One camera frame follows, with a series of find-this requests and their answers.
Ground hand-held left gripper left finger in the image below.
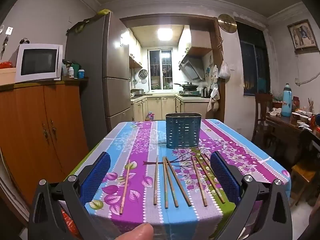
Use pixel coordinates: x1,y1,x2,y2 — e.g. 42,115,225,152
28,151,112,240

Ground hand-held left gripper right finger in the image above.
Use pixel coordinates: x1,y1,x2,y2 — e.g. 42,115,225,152
210,151,293,240

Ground blue perforated metal utensil holder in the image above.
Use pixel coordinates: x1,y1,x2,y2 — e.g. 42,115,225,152
165,112,202,149

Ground person's left hand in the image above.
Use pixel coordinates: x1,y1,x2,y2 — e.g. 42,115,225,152
110,223,154,240

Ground orange-red object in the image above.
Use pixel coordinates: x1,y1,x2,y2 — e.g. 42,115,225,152
61,202,83,240

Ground floral striped tablecloth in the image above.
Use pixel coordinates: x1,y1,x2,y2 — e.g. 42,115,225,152
67,119,292,240

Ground cluttered wooden side table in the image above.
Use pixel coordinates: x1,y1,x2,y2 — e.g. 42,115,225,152
265,110,320,155

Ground wooden chair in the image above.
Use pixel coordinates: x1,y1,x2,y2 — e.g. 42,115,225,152
252,94,274,143

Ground wooden stool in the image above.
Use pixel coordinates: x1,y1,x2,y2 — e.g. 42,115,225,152
291,155,318,205

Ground wooden cabinet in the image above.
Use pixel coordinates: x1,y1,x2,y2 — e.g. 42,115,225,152
0,77,90,222

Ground hanging kitchen cloths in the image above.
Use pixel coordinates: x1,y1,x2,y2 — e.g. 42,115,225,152
207,65,221,112

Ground gas stove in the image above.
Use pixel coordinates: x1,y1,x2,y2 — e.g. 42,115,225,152
179,90,201,97

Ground cream kitchen base cabinets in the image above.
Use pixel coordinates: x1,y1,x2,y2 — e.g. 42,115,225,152
131,95,211,122

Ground blue thermos bottle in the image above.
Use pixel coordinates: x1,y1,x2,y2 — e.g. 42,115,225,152
282,83,293,117

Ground black wok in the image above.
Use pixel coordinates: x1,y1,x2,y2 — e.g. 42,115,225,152
174,81,200,91

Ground white hanging plastic bag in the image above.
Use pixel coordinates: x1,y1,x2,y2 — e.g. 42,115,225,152
219,62,231,79

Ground grey refrigerator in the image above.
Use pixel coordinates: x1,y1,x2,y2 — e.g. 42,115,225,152
65,12,133,150

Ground metal range hood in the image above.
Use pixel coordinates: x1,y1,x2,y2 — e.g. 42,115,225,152
179,55,205,81

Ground dark barred window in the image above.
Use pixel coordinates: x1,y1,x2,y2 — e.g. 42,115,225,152
236,21,272,97

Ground kitchen window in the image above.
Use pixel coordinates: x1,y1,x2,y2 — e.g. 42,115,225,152
149,49,173,90

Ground white microwave oven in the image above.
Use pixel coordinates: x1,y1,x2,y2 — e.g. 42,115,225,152
15,44,63,83

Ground cream box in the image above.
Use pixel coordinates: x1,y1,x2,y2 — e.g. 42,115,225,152
0,67,17,86

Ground ceiling light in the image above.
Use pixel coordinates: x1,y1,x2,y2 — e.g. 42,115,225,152
157,27,173,41

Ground framed elephant picture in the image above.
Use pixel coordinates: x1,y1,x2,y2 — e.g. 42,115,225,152
287,19,319,53

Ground kitchen wall cabinet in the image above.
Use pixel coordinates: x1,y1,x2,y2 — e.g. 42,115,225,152
179,25,213,56

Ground gold wall clock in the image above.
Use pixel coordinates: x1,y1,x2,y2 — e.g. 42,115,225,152
217,14,237,33

